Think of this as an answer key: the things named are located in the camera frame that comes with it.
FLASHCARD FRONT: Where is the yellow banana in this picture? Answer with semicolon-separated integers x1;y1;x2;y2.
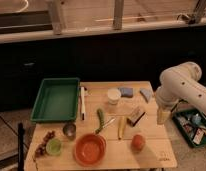
118;116;127;140

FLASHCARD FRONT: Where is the green box of items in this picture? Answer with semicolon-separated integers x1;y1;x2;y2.
172;109;206;148

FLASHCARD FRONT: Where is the small green cup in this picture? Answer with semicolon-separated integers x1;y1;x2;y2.
46;138;62;156

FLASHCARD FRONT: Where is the blue sponge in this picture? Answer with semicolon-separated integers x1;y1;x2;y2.
119;87;133;98

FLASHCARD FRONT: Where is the white marker pen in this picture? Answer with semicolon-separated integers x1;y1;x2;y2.
80;86;86;120

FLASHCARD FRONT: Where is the green plastic tray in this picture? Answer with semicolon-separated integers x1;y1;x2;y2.
31;78;80;123

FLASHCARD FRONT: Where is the dark grape bunch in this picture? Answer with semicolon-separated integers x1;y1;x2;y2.
34;131;55;158

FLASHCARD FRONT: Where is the orange plastic bowl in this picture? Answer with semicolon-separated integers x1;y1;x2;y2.
73;133;106;167

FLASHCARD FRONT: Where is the small metal cup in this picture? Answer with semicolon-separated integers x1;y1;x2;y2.
63;123;76;140

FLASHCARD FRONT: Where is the white paper cup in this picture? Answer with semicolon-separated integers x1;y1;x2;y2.
107;88;121;105

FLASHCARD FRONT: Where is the red apple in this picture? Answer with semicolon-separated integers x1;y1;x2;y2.
131;134;145;151

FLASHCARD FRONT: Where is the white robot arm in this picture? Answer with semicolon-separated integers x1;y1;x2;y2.
155;62;206;125

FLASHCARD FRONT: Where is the wooden block brush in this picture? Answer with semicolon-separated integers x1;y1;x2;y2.
127;107;145;127

